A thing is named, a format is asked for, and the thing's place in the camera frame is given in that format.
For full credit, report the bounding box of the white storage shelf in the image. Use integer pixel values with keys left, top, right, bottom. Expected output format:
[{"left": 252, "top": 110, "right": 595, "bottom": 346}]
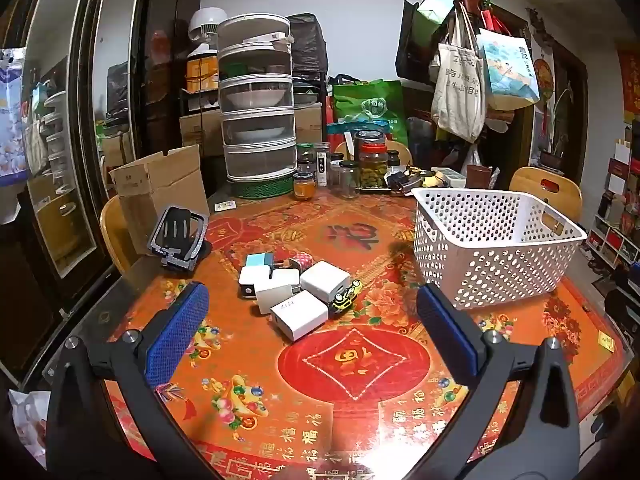
[{"left": 585, "top": 125, "right": 640, "bottom": 271}]

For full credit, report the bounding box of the white charger with black face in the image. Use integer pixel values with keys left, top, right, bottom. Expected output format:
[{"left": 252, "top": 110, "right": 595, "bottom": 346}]
[{"left": 238, "top": 265, "right": 273, "bottom": 302}]

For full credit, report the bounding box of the white perforated plastic basket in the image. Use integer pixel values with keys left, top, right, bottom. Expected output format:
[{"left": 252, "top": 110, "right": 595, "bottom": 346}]
[{"left": 411, "top": 187, "right": 588, "bottom": 311}]

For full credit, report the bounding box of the black hanging bag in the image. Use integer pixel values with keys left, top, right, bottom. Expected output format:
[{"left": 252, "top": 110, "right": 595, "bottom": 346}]
[{"left": 395, "top": 0, "right": 436, "bottom": 83}]

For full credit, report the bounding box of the blue printed tote bag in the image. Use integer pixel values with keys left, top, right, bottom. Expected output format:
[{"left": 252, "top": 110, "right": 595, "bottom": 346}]
[{"left": 475, "top": 27, "right": 542, "bottom": 111}]

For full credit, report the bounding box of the white ice tray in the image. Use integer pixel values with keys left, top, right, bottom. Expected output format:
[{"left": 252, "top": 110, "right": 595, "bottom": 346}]
[{"left": 431, "top": 166, "right": 467, "bottom": 188}]

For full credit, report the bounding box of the green shopping bag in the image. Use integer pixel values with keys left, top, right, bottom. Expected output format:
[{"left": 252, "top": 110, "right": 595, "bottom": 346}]
[{"left": 332, "top": 80, "right": 411, "bottom": 146}]

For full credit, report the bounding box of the brown mug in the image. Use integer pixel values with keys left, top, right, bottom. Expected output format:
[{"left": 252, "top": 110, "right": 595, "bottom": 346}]
[{"left": 465, "top": 164, "right": 493, "bottom": 190}]

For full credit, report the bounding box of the green woven basket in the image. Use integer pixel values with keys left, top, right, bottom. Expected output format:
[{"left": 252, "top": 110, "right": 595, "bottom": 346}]
[{"left": 230, "top": 172, "right": 296, "bottom": 200}]

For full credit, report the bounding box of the black plastic bag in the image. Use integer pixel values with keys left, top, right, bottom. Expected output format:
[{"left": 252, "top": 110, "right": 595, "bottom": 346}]
[{"left": 289, "top": 12, "right": 328, "bottom": 78}]

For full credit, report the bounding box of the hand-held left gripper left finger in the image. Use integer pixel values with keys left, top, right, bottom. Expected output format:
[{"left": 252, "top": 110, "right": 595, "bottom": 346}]
[{"left": 45, "top": 281, "right": 221, "bottom": 480}]

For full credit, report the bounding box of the yellow black toy car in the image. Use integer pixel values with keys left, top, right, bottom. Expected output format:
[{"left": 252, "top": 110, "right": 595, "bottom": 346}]
[{"left": 327, "top": 278, "right": 363, "bottom": 317}]

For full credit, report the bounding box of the white plastic bag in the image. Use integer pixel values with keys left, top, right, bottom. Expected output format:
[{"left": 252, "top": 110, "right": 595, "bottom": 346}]
[{"left": 9, "top": 387, "right": 51, "bottom": 471}]

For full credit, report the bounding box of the stacked food cover tower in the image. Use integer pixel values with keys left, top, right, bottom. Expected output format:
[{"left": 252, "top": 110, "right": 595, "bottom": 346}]
[{"left": 216, "top": 12, "right": 298, "bottom": 183}]

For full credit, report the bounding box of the cream white charger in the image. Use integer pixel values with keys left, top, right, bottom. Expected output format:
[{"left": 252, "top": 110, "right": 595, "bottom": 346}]
[{"left": 253, "top": 281, "right": 296, "bottom": 317}]

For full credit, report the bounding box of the small jar with orange contents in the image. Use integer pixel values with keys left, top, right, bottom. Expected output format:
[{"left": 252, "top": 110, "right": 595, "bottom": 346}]
[{"left": 292, "top": 171, "right": 317, "bottom": 200}]

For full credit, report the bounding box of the black silver phone stand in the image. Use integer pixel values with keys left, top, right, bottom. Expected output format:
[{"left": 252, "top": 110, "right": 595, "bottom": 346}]
[{"left": 146, "top": 205, "right": 211, "bottom": 273}]

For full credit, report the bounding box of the open cardboard box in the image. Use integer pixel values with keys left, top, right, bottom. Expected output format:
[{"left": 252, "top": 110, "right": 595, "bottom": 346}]
[{"left": 109, "top": 145, "right": 211, "bottom": 256}]

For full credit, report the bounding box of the red printed tablecloth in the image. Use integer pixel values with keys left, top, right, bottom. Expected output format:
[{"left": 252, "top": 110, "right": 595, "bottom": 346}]
[{"left": 102, "top": 187, "right": 628, "bottom": 480}]

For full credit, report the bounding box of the red-lidded pickle jar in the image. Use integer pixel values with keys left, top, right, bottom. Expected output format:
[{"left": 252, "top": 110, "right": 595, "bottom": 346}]
[{"left": 357, "top": 143, "right": 391, "bottom": 191}]

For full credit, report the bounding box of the empty glass jar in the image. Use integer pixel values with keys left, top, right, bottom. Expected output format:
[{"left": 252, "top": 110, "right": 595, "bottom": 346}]
[{"left": 338, "top": 160, "right": 360, "bottom": 197}]

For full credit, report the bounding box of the black-lidded glass jar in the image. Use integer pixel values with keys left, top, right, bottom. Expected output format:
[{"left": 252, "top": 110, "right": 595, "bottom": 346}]
[{"left": 353, "top": 130, "right": 387, "bottom": 153}]

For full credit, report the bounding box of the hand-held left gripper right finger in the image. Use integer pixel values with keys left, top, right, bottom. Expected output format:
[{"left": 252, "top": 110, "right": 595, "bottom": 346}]
[{"left": 407, "top": 282, "right": 581, "bottom": 480}]

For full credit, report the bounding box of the large white charger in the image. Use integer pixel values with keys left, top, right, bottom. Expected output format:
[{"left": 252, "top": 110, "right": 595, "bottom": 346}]
[{"left": 270, "top": 290, "right": 329, "bottom": 343}]

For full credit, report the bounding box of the wooden chair with slot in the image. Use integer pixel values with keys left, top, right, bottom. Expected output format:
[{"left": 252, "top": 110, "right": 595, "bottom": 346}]
[{"left": 509, "top": 166, "right": 583, "bottom": 223}]

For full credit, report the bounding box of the potted plant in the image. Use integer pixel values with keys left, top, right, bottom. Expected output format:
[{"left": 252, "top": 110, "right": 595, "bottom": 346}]
[{"left": 540, "top": 87, "right": 573, "bottom": 171}]

